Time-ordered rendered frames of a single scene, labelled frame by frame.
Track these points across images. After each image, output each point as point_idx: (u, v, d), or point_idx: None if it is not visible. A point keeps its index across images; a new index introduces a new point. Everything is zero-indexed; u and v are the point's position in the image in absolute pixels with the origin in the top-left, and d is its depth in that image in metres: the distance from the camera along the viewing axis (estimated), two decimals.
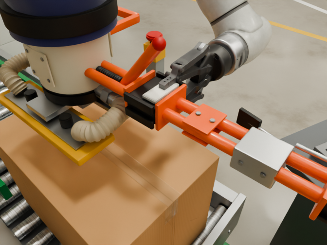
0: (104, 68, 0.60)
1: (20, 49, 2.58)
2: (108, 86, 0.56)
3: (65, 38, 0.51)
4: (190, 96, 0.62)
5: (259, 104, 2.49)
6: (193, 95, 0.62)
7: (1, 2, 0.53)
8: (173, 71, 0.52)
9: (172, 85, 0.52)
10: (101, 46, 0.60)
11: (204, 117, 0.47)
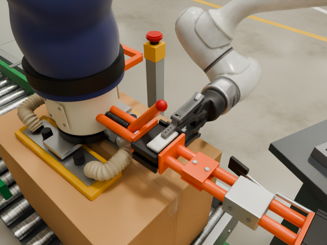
0: (113, 114, 0.68)
1: (20, 49, 2.58)
2: (117, 132, 0.64)
3: (81, 95, 0.59)
4: (189, 137, 0.70)
5: (259, 104, 2.49)
6: (191, 135, 0.70)
7: (25, 62, 0.61)
8: (173, 122, 0.61)
9: (172, 134, 0.61)
10: (110, 95, 0.68)
11: (200, 166, 0.55)
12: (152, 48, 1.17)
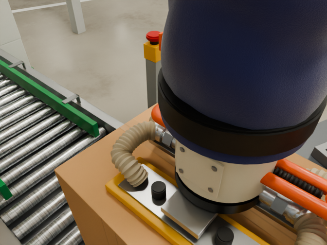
0: (287, 172, 0.43)
1: (20, 49, 2.58)
2: (311, 208, 0.39)
3: (276, 153, 0.34)
4: None
5: None
6: None
7: (169, 94, 0.36)
8: None
9: None
10: None
11: None
12: (152, 48, 1.17)
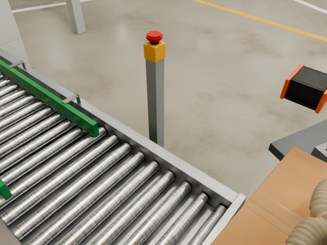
0: None
1: (20, 49, 2.58)
2: None
3: None
4: None
5: (259, 104, 2.49)
6: None
7: None
8: None
9: None
10: None
11: None
12: (152, 48, 1.17)
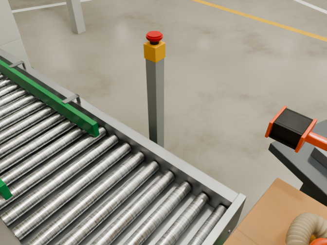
0: None
1: (20, 49, 2.58)
2: None
3: None
4: None
5: (259, 104, 2.49)
6: None
7: None
8: None
9: None
10: None
11: None
12: (152, 48, 1.17)
